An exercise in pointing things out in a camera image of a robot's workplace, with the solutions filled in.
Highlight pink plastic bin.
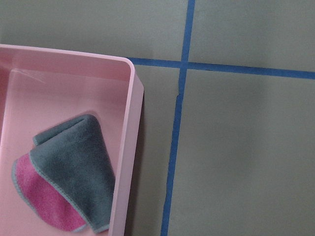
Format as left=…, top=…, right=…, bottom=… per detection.
left=0, top=44, right=144, bottom=236

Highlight grey and magenta cloth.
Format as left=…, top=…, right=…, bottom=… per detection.
left=11, top=114, right=115, bottom=234

